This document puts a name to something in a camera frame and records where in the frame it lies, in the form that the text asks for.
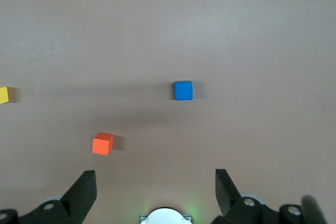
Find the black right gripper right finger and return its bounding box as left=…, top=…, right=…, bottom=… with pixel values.
left=211, top=168, right=305, bottom=224

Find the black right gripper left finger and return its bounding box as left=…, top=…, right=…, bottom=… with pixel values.
left=0, top=170, right=98, bottom=224

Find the blue cube block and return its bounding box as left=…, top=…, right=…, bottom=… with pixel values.
left=174, top=80, right=194, bottom=101

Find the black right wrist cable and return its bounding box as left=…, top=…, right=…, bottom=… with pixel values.
left=300, top=195, right=328, bottom=224

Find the yellow cube block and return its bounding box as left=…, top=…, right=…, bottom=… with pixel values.
left=0, top=86, right=9, bottom=105

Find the orange cube block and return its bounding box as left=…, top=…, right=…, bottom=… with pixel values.
left=92, top=132, right=114, bottom=156

